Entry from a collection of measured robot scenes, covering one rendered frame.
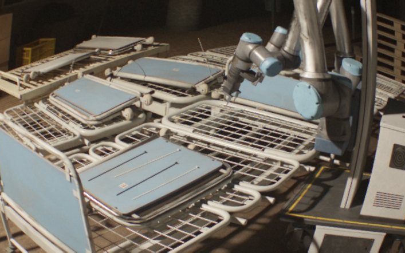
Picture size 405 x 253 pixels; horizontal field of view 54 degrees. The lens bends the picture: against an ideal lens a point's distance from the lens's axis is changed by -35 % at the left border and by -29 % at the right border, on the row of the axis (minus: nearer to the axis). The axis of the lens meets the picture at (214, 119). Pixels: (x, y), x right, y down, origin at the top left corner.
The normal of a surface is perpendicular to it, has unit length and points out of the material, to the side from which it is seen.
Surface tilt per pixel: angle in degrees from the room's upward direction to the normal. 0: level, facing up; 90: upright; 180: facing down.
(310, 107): 95
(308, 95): 95
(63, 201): 90
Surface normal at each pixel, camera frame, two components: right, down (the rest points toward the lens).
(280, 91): -0.53, 0.24
